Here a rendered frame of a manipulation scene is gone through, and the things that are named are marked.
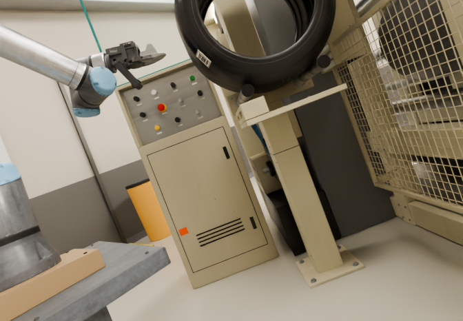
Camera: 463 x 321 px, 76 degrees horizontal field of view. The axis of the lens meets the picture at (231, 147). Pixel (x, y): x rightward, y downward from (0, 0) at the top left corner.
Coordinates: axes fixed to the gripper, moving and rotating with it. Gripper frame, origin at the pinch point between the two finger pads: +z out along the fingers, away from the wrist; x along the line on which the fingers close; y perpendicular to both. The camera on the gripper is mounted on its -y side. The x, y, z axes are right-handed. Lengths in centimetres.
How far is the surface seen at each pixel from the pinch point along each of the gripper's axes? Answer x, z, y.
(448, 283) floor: -10, 80, -105
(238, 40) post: 25.3, 31.9, 6.7
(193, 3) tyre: -12.1, 15.9, 10.9
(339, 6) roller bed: 18, 78, 9
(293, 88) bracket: 22, 51, -21
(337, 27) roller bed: 18, 75, 0
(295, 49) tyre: -12.0, 45.6, -11.9
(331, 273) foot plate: 22, 48, -108
